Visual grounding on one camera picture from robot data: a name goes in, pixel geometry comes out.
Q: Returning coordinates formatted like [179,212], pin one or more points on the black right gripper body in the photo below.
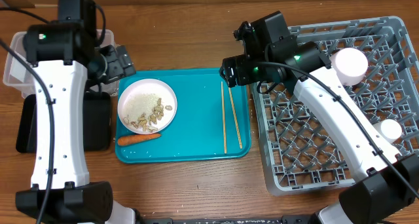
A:
[256,71]

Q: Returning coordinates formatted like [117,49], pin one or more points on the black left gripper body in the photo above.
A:
[118,67]

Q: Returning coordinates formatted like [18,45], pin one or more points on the pink bowl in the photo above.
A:
[350,64]

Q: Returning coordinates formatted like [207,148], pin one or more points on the white cup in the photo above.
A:
[389,129]

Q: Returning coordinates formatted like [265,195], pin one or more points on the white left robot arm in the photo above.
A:
[66,57]

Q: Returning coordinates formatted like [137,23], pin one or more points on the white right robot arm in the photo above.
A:
[385,180]

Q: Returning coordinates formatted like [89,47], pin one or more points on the grey dishwasher rack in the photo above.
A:
[298,155]

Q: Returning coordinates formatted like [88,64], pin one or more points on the wooden chopstick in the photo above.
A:
[235,118]
[223,119]

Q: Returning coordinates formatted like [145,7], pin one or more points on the pile of rice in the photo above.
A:
[140,104]

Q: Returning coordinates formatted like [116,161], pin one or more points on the black plastic tray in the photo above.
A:
[97,113]

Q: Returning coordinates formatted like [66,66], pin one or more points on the teal plastic tray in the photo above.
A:
[196,133]

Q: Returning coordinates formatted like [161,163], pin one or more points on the peanut shells pile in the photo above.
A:
[148,124]

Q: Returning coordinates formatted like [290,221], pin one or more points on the orange carrot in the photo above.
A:
[137,138]

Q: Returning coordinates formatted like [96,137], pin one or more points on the clear plastic bin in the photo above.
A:
[16,75]

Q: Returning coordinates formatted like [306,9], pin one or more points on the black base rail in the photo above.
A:
[285,219]

